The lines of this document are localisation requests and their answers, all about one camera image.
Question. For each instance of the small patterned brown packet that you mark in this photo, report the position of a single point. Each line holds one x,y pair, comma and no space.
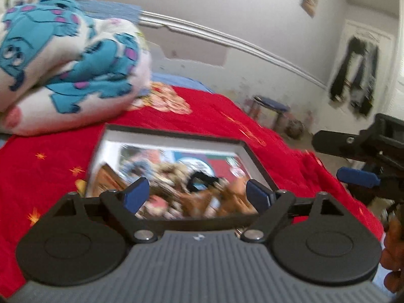
109,180

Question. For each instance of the red plush blanket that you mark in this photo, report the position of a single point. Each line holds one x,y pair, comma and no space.
205,113

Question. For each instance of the blue lace scrunchie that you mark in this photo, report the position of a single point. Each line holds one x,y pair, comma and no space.
139,167

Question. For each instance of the dark patterned ball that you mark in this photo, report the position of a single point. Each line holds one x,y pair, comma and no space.
295,128

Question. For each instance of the person's right hand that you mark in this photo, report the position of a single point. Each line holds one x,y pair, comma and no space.
394,252

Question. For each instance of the monster printed blanket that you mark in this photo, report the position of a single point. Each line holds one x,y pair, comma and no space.
63,53

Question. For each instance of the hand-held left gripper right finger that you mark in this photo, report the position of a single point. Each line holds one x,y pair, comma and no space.
258,195

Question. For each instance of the history textbook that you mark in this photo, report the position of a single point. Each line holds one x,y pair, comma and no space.
221,164

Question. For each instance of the round blue stool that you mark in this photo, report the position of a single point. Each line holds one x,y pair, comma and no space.
271,104

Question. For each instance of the beige lace scrunchie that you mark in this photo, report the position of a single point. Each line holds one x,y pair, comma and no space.
172,172

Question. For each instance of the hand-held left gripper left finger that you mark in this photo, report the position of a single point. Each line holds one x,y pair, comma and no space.
137,195

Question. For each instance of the hanging dark clothes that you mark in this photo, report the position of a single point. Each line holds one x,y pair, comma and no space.
353,69

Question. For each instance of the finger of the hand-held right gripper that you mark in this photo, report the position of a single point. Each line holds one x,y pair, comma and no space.
358,176
337,143

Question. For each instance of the white door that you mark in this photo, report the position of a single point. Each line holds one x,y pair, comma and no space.
385,69

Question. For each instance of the black cardboard box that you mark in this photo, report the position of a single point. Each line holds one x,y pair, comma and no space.
110,139

